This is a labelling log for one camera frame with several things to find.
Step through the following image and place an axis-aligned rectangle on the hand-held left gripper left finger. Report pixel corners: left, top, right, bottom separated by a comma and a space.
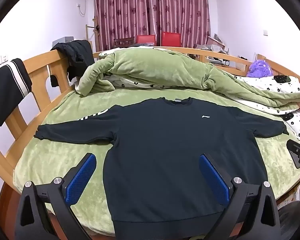
15, 152, 97, 240

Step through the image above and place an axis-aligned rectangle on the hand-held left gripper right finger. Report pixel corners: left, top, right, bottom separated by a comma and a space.
199, 153, 281, 240

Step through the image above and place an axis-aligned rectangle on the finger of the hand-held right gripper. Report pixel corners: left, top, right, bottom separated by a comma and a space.
287, 140, 300, 169

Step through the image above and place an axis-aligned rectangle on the black sweatshirt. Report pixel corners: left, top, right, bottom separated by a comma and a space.
34, 97, 289, 240

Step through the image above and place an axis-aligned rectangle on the white floral pillow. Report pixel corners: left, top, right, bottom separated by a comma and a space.
281, 111, 300, 140

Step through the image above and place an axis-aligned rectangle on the green plush bed sheet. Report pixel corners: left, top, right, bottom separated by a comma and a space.
13, 85, 300, 235

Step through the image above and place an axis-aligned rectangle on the purple plush toy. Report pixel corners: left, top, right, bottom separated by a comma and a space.
247, 59, 273, 78

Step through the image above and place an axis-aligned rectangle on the black garment with white stripes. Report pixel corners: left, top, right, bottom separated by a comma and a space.
0, 58, 33, 127

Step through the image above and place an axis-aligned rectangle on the black jacket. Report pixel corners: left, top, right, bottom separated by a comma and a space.
50, 39, 95, 88

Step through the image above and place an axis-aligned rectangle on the green quilt with floral lining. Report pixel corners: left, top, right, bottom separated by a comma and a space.
75, 47, 300, 115

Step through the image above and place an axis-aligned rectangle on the open cardboard box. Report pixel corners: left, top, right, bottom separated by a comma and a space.
195, 34, 226, 54

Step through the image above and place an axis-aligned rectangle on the grey box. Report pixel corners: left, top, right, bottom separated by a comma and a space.
52, 37, 77, 47

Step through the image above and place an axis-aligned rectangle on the dark wooden chair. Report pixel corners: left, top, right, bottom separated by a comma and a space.
114, 37, 135, 47

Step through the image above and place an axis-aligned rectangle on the wooden rack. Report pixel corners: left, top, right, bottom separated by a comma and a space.
85, 16, 100, 53

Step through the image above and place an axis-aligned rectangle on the red chair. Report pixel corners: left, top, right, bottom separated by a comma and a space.
161, 32, 181, 48
136, 34, 156, 46

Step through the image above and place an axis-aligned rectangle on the maroon floral curtain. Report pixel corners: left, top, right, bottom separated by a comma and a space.
93, 0, 211, 52

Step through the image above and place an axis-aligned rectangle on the wooden bed frame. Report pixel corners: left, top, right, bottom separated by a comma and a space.
0, 46, 300, 240

